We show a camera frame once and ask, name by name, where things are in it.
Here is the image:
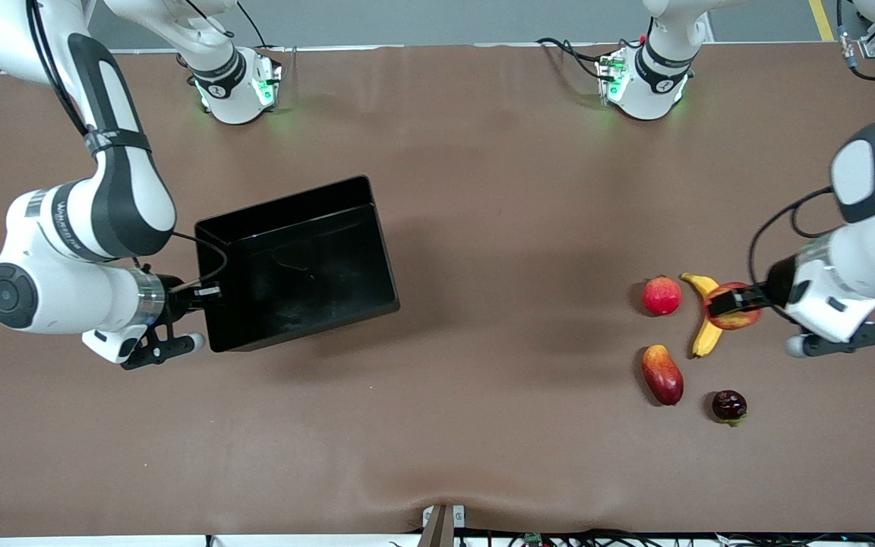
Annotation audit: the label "red yellow apple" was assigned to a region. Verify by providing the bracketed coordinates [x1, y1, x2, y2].
[703, 282, 763, 331]

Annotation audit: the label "red round apple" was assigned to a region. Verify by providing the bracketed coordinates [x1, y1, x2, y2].
[642, 275, 683, 317]

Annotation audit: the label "black rectangular plastic box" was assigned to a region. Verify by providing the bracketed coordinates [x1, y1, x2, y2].
[194, 175, 400, 353]

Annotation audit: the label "black right arm base cable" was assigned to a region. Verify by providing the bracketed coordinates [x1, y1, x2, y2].
[236, 0, 268, 48]

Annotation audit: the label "red yellow mango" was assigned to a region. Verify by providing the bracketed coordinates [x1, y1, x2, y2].
[641, 344, 685, 406]

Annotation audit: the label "black left arm base cables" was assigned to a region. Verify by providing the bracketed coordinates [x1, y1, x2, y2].
[536, 36, 624, 81]

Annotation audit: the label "brown table mat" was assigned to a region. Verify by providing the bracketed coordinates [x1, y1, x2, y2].
[0, 42, 875, 537]

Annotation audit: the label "yellow banana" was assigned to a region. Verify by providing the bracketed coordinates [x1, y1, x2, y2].
[681, 273, 721, 359]

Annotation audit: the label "metal camera pole bracket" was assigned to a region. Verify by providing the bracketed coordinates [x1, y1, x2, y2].
[421, 504, 466, 547]

